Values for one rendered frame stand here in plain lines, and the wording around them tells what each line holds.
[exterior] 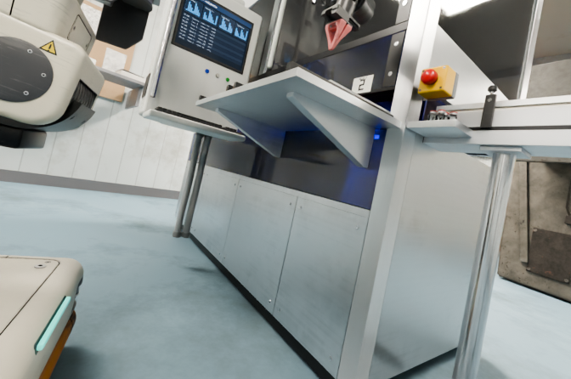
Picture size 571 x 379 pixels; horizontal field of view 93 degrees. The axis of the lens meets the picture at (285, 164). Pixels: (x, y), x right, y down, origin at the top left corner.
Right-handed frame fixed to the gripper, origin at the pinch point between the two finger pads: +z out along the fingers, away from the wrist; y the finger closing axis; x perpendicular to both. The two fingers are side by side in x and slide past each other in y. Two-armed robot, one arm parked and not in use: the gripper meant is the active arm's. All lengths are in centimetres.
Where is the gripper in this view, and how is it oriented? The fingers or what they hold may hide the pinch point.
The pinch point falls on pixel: (331, 47)
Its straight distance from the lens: 85.1
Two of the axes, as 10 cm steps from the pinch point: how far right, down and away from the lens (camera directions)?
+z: -3.2, 9.4, -1.0
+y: 7.6, 3.2, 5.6
